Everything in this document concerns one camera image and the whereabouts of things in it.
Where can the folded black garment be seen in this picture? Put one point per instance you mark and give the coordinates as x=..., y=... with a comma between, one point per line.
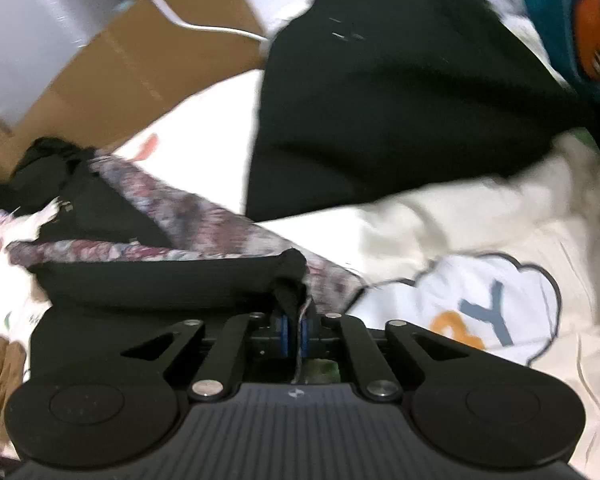
x=390, y=110

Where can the doll in floral dress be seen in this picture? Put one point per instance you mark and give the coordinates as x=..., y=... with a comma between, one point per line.
x=0, y=227

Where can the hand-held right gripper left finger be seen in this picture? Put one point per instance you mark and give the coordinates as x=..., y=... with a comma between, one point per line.
x=282, y=335

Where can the teal bag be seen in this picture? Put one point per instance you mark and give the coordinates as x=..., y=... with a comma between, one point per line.
x=545, y=10

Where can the cream cloud print sweatshirt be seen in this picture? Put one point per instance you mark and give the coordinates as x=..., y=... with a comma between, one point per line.
x=430, y=225

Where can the brown cardboard sheet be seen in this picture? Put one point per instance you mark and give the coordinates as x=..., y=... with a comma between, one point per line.
x=145, y=70

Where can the grey washing machine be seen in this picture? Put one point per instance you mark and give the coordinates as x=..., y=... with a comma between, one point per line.
x=40, y=25

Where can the crumpled black garment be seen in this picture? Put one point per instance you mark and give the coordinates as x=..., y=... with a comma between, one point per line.
x=35, y=165

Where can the black sweatshirt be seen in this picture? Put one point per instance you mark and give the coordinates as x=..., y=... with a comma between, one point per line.
x=155, y=285

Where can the brown garment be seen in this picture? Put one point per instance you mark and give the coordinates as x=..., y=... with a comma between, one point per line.
x=5, y=385

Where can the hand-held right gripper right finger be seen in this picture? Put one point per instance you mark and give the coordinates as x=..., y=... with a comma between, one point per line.
x=304, y=336

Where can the floral patterned garment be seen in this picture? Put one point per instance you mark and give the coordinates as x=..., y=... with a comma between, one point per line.
x=205, y=230

